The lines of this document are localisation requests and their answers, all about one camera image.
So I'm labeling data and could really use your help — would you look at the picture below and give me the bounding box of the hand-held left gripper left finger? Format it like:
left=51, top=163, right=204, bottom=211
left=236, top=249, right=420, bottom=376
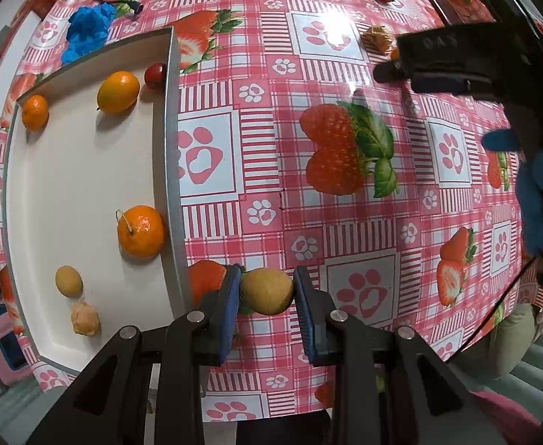
left=26, top=264, right=244, bottom=445

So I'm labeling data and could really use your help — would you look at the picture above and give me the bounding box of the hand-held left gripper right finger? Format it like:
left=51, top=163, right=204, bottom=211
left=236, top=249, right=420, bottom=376
left=293, top=266, right=509, bottom=445

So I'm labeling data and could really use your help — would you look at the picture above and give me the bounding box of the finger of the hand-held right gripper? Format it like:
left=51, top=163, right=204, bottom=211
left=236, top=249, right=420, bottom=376
left=373, top=59, right=486, bottom=99

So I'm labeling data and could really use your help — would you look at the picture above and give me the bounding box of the brown longan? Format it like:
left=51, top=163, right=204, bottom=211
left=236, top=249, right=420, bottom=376
left=55, top=266, right=84, bottom=298
left=239, top=268, right=295, bottom=317

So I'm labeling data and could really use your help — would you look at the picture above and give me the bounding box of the white tray with grey rim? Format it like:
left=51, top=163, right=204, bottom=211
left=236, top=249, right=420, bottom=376
left=0, top=25, right=191, bottom=377

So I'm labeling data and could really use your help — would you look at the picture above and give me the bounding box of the person's right hand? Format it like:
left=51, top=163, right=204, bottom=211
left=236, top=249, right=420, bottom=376
left=481, top=128, right=543, bottom=257

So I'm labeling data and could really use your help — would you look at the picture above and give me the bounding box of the crumpled brown husk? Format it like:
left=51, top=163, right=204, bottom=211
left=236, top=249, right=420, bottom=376
left=361, top=24, right=395, bottom=56

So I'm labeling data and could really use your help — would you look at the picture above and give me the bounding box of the black flat device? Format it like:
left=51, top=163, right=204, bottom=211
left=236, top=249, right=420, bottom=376
left=422, top=0, right=460, bottom=27

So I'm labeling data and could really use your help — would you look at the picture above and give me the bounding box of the orange mandarin with stem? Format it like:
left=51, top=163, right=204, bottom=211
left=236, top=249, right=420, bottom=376
left=116, top=205, right=167, bottom=259

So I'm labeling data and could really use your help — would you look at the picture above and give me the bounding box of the pink checked printed tablecloth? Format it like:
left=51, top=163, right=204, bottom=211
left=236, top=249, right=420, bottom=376
left=0, top=0, right=543, bottom=423

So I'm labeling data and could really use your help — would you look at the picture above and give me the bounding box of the peeled longan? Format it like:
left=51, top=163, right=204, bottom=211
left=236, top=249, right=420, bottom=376
left=70, top=300, right=101, bottom=337

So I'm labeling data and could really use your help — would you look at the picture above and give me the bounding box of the person's green trouser leg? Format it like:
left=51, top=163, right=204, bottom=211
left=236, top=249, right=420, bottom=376
left=452, top=301, right=543, bottom=379

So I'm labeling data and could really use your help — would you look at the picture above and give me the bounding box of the pink garment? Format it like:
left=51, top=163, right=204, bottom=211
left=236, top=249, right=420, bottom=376
left=467, top=389, right=543, bottom=445

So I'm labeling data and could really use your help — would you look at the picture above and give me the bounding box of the crumpled blue glove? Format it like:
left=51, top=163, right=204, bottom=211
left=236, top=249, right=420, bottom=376
left=61, top=3, right=116, bottom=66

